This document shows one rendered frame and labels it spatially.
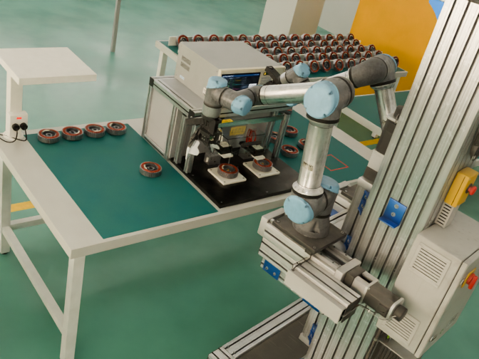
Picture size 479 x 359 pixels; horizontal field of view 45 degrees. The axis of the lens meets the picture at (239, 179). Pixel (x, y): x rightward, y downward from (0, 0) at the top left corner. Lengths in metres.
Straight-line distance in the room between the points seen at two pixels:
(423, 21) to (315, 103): 4.51
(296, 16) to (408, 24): 1.29
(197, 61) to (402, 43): 3.79
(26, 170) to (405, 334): 1.85
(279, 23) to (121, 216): 4.76
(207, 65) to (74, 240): 1.11
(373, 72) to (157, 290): 1.74
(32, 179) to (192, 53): 1.02
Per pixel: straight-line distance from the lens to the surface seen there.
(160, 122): 3.20
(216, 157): 3.17
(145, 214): 2.72
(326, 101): 1.96
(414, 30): 6.47
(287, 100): 2.22
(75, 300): 2.73
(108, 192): 2.83
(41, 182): 2.87
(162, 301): 3.39
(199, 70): 3.07
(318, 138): 2.03
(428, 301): 2.31
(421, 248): 2.24
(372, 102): 4.81
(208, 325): 3.32
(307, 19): 7.11
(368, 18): 6.84
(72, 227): 2.59
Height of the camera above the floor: 2.30
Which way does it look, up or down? 30 degrees down
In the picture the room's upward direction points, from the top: 14 degrees clockwise
